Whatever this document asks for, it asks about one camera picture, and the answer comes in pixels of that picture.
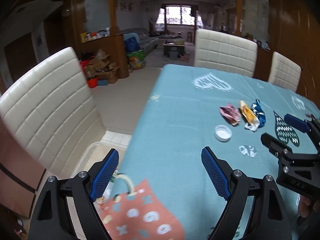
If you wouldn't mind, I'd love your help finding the yellow snack wrapper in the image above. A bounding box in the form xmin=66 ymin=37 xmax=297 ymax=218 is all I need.
xmin=239 ymin=100 xmax=260 ymax=132

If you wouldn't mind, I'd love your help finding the blue foil wrapper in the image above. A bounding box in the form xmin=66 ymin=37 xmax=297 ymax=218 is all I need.
xmin=251 ymin=99 xmax=266 ymax=128

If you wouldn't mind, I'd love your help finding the white bottle cap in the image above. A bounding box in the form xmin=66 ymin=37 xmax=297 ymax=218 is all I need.
xmin=214 ymin=125 xmax=232 ymax=142

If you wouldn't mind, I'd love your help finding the pink wrapper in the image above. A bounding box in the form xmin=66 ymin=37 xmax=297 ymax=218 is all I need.
xmin=219 ymin=103 xmax=241 ymax=126

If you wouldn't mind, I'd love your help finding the living room window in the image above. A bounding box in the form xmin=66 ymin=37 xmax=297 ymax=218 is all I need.
xmin=156 ymin=5 xmax=203 ymax=29

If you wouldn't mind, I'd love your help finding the person's right hand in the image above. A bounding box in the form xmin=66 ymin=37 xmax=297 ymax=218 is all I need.
xmin=298 ymin=196 xmax=320 ymax=218

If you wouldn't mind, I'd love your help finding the clear plastic bin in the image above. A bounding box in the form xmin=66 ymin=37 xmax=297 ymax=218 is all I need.
xmin=73 ymin=140 xmax=127 ymax=202

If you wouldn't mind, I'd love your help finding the light blue patterned tablecloth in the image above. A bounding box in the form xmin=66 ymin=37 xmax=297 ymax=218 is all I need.
xmin=101 ymin=64 xmax=319 ymax=239

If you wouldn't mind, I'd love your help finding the brown refrigerator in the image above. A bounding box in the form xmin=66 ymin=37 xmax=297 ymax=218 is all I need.
xmin=1 ymin=122 xmax=46 ymax=218

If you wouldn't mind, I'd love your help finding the cream quilted leather chair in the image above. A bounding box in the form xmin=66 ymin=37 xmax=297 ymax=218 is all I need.
xmin=0 ymin=46 xmax=133 ymax=181

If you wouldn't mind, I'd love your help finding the cardboard boxes pile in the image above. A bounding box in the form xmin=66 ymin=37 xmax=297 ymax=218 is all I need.
xmin=82 ymin=49 xmax=119 ymax=86

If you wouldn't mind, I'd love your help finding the colourful shopping bag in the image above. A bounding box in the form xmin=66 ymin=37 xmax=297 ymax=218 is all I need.
xmin=127 ymin=50 xmax=145 ymax=71

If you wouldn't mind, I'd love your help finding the wooden partition cabinet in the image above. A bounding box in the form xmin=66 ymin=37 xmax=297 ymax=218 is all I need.
xmin=71 ymin=0 xmax=129 ymax=79

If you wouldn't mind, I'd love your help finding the grey sofa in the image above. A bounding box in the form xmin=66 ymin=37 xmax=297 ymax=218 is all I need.
xmin=120 ymin=28 xmax=158 ymax=56

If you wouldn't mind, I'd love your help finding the dark coffee table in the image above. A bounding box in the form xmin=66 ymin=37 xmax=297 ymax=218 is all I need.
xmin=163 ymin=41 xmax=185 ymax=57

